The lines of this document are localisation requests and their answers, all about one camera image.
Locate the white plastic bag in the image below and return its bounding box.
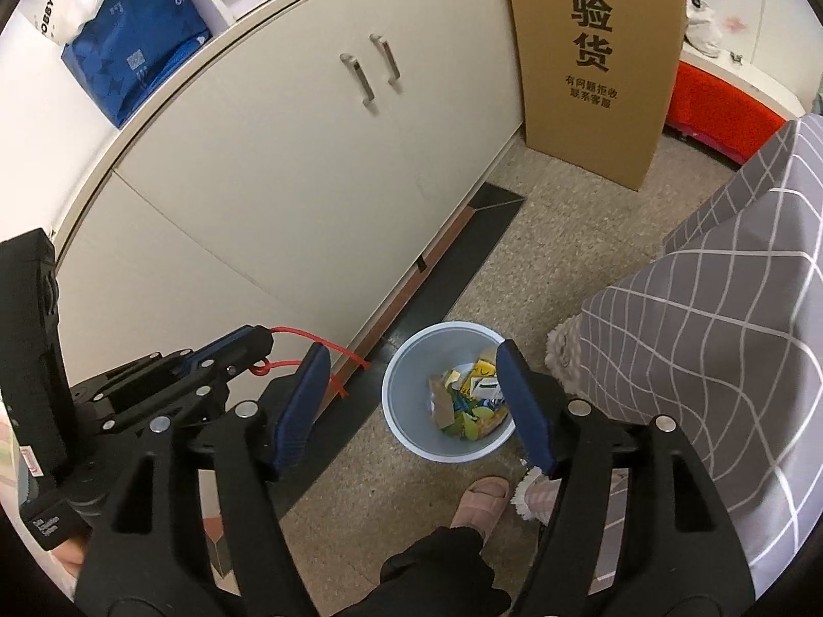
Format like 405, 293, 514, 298
685, 0, 723, 59

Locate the blue plastic trash bin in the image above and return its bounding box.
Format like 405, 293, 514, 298
382, 322, 515, 464

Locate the red storage box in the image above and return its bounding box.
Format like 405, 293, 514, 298
666, 61, 787, 165

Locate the person's left hand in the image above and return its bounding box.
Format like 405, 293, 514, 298
50, 536, 90, 591

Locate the pink slipper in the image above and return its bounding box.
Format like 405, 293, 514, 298
451, 476, 512, 543

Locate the pink skirt under tablecloth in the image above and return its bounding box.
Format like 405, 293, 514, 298
511, 314, 628, 533

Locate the red string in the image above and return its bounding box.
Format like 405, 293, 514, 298
249, 323, 375, 403

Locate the grey checked tablecloth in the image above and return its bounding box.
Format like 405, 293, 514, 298
579, 114, 821, 592

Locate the long white low cabinet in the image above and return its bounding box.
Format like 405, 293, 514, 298
57, 0, 522, 382

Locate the blue paper bag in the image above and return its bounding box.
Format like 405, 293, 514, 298
61, 0, 210, 128

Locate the white wardrobe with butterflies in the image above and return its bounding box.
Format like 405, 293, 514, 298
682, 0, 821, 120

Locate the yellow paper bag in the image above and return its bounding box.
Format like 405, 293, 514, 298
428, 348, 509, 442

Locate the tall brown cardboard box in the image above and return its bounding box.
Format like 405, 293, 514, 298
511, 0, 685, 190

